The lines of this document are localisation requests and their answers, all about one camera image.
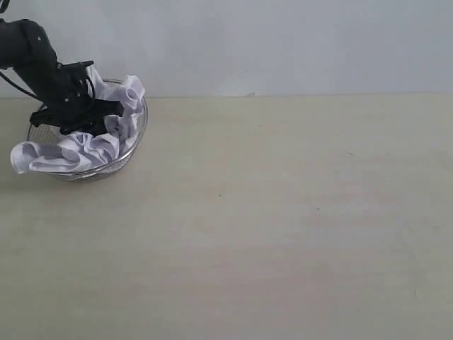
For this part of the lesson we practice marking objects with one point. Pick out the metal mesh basket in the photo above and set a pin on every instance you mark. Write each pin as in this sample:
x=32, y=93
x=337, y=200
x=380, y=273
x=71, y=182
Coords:
x=44, y=134

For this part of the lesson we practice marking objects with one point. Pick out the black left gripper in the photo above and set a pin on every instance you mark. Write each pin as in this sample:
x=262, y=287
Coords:
x=69, y=97

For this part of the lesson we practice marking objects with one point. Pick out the white t-shirt red print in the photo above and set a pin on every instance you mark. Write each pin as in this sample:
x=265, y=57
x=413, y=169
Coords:
x=79, y=152

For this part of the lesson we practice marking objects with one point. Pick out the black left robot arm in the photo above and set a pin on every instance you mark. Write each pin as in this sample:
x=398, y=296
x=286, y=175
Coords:
x=25, y=46

